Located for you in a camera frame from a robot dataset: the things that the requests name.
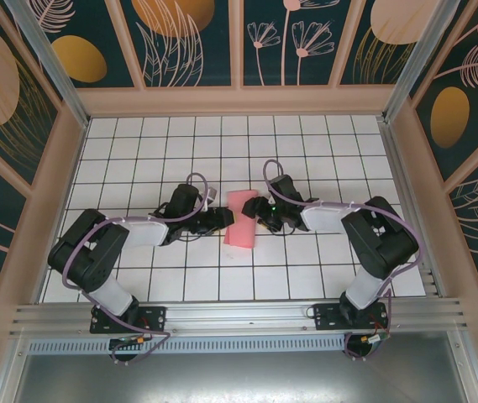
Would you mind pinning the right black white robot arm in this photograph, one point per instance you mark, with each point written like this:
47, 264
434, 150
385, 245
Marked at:
327, 218

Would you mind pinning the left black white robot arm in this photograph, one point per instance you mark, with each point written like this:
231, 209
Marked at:
146, 233

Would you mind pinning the grey metal sheet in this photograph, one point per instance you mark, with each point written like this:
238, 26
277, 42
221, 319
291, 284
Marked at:
238, 378

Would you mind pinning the yellow power connector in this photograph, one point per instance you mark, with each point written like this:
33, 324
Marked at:
140, 338
365, 338

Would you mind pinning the long aluminium mounting rail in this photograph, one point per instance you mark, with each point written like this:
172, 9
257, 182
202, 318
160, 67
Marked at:
238, 315

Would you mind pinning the aluminium table side rail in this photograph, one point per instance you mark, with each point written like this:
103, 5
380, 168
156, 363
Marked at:
406, 201

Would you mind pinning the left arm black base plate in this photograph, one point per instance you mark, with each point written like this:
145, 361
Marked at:
154, 319

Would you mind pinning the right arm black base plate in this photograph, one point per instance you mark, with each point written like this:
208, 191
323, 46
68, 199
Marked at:
327, 317

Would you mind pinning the aluminium corner post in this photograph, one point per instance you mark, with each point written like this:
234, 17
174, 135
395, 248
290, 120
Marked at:
54, 71
415, 59

